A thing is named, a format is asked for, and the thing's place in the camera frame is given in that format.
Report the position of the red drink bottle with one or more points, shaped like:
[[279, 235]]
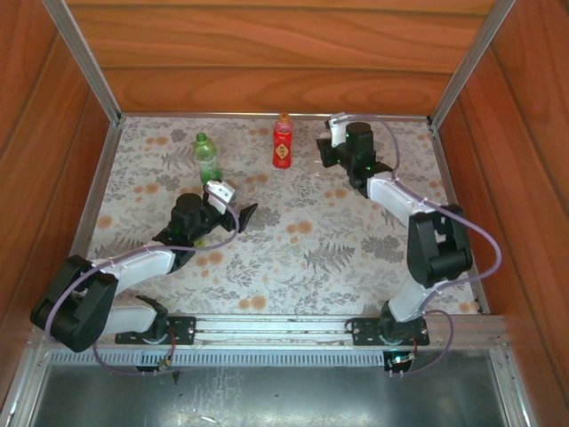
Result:
[[282, 151]]

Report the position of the gold bottle cap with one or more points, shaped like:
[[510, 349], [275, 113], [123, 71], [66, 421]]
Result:
[[284, 118]]

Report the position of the green plastic bottle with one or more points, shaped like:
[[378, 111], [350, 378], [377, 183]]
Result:
[[207, 160]]

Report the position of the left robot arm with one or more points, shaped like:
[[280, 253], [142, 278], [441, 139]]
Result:
[[75, 307]]

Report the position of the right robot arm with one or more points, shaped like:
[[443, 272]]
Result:
[[440, 249]]

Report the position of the floral table mat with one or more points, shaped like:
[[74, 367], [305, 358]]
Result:
[[311, 276]]

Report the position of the small connector board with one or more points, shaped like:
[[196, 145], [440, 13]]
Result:
[[165, 364], [400, 359]]

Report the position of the grey metal sheet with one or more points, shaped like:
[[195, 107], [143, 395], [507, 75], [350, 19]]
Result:
[[266, 396]]

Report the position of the aluminium table edge rail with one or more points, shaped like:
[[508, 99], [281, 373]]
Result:
[[222, 115], [445, 169]]

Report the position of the aluminium mounting rail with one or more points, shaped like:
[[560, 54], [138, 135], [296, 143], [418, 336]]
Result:
[[266, 324]]

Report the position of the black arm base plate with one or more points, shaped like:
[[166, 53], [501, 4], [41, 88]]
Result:
[[180, 335], [362, 335]]

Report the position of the aluminium frame post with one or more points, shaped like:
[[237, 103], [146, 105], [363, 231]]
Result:
[[83, 58], [472, 58]]

